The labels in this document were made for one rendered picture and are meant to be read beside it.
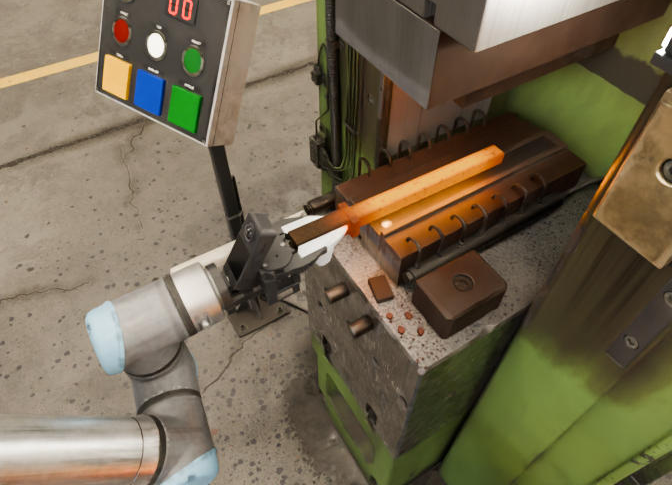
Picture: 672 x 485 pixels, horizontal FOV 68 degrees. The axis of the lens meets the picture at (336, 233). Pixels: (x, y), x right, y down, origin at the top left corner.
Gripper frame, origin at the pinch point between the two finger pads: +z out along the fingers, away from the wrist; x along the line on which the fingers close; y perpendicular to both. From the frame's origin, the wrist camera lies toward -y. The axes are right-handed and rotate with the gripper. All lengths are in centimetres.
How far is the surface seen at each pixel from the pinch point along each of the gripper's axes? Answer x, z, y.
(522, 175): 3.4, 36.7, 5.9
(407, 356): 18.6, 1.3, 13.5
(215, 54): -42.2, -0.9, -6.4
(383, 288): 7.3, 4.5, 12.0
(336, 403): -5, 2, 89
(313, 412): -11, -3, 104
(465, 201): 3.1, 23.8, 5.8
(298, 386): -21, -3, 104
